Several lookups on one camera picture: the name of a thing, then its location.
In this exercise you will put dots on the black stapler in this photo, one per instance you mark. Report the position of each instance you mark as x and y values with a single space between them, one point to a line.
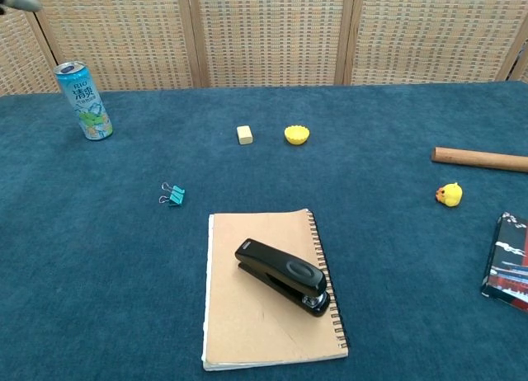
284 274

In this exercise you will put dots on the pale yellow eraser block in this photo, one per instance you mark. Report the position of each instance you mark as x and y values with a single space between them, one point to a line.
244 134

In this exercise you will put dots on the brown spiral notebook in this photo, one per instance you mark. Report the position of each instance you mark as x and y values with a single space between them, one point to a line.
247 323

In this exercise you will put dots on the yellow fluted cup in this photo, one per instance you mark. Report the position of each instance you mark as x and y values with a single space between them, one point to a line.
296 134

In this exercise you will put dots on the teal binder clip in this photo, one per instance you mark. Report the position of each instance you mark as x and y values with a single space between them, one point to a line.
177 195

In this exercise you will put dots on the woven folding screen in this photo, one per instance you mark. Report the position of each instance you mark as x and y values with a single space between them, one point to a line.
268 34

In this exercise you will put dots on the blue table cloth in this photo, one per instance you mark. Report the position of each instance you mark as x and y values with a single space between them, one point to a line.
123 274

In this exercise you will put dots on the yellow duck toy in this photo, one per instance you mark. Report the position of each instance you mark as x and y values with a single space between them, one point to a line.
451 194

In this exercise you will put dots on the light blue drink can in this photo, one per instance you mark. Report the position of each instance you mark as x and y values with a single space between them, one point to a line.
86 104

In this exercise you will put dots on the wooden rolling pin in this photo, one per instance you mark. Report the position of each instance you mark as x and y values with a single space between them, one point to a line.
478 159

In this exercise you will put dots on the black printed box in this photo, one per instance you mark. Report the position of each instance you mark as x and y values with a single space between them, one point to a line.
508 261

